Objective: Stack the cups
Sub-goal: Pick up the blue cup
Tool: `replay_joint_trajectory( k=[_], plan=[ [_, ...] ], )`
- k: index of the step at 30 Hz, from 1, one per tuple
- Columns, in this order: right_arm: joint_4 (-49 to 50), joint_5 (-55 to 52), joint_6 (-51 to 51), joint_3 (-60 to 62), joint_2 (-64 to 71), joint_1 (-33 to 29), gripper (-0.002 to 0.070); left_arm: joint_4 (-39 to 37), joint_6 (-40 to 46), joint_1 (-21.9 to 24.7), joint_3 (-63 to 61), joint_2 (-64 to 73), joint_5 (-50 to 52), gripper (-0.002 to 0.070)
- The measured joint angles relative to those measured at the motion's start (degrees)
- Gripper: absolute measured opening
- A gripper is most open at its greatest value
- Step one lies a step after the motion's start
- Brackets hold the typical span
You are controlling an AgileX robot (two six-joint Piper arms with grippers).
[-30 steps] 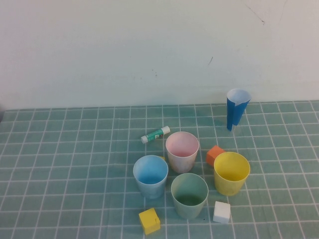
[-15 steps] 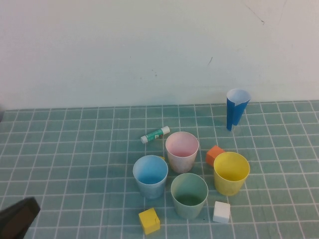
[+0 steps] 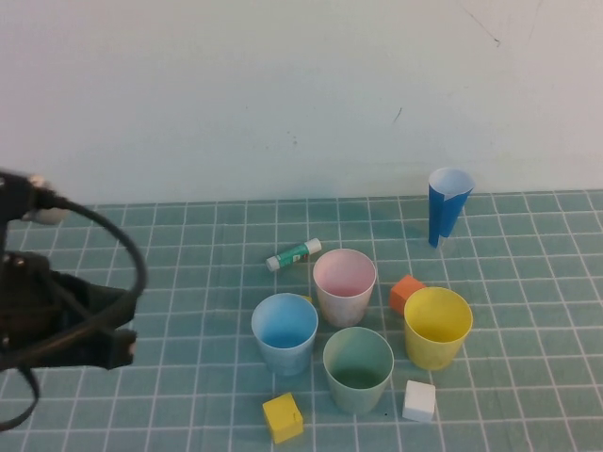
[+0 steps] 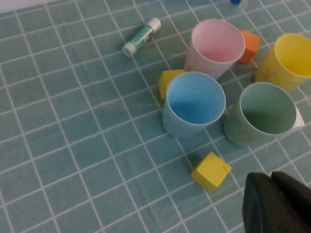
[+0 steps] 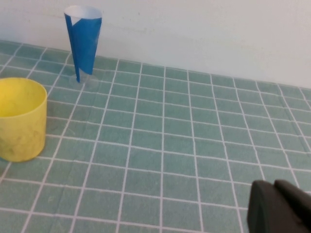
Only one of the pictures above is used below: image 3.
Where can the green plastic cup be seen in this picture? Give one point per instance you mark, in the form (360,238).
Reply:
(358,362)

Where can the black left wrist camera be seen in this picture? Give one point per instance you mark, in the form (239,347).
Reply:
(14,193)

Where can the green and white glue stick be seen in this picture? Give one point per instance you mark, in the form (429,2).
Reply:
(292,255)

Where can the pink plastic cup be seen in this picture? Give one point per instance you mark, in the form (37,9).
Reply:
(344,278)

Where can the green grid tablecloth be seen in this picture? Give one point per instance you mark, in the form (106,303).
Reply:
(198,292)

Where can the notched yellow foam cube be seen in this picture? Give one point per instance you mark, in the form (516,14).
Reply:
(281,419)

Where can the blue paper cone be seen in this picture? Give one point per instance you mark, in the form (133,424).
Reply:
(440,216)

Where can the white foam cube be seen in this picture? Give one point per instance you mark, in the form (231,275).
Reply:
(418,400)

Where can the yellow plastic cup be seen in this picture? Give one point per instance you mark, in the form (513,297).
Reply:
(435,320)

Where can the orange foam cube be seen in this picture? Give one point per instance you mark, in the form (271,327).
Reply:
(402,289)

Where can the blue plastic cup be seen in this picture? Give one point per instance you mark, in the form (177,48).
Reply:
(282,325)

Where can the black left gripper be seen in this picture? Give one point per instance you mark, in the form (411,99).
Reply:
(23,301)

